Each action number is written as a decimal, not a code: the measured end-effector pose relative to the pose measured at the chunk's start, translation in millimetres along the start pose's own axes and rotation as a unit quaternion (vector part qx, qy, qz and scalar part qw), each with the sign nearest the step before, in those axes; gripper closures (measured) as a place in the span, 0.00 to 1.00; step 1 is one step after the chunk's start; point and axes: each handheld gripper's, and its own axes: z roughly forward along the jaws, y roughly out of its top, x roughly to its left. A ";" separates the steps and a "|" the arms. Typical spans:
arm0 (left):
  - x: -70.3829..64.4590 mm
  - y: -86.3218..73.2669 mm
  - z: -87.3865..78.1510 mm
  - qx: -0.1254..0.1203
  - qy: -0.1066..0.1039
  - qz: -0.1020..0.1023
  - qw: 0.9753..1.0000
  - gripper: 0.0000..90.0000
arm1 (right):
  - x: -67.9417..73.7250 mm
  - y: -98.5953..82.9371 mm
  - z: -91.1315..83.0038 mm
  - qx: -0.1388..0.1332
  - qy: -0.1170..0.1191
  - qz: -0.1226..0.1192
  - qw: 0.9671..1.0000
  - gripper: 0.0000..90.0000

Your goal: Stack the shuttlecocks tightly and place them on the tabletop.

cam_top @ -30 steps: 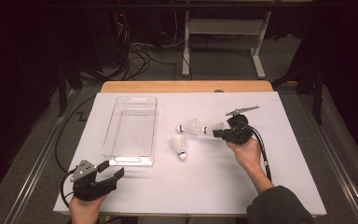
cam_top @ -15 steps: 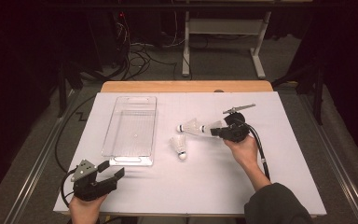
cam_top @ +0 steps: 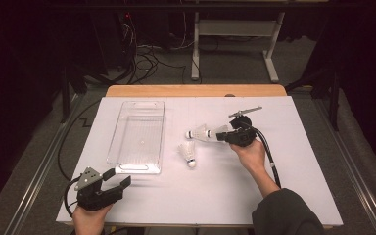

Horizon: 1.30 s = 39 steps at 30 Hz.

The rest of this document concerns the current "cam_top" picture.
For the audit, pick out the dark electronics rack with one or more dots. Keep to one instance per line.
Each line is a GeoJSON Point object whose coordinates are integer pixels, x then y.
{"type": "Point", "coordinates": [117, 39]}

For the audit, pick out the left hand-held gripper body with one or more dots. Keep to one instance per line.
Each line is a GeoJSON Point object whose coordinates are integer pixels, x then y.
{"type": "Point", "coordinates": [93, 199]}

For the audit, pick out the white table cover board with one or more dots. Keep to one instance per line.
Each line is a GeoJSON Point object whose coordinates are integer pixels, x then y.
{"type": "Point", "coordinates": [209, 196]}

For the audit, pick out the wooden table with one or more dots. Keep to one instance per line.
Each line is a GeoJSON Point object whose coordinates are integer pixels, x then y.
{"type": "Point", "coordinates": [192, 90]}

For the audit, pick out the white metal desk frame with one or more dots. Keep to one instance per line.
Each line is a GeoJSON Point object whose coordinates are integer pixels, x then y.
{"type": "Point", "coordinates": [238, 27]}

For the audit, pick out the metal floor rail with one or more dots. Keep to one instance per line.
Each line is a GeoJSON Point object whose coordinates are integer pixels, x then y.
{"type": "Point", "coordinates": [355, 182]}
{"type": "Point", "coordinates": [36, 189]}

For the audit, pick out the clear plastic container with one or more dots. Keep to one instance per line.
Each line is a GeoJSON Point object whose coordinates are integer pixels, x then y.
{"type": "Point", "coordinates": [137, 137]}

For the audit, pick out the black metal stand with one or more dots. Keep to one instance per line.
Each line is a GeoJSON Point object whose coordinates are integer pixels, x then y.
{"type": "Point", "coordinates": [66, 98]}
{"type": "Point", "coordinates": [334, 104]}

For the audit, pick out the white shuttlecock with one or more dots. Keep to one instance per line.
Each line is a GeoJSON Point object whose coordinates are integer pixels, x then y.
{"type": "Point", "coordinates": [187, 150]}
{"type": "Point", "coordinates": [213, 133]}
{"type": "Point", "coordinates": [198, 132]}

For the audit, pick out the person's right hand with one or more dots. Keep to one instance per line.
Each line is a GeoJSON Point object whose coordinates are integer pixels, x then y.
{"type": "Point", "coordinates": [251, 158]}

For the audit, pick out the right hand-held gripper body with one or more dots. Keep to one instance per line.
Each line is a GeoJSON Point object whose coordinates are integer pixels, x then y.
{"type": "Point", "coordinates": [241, 135]}

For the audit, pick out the person's left hand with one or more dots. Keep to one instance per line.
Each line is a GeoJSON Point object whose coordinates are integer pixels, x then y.
{"type": "Point", "coordinates": [89, 222]}

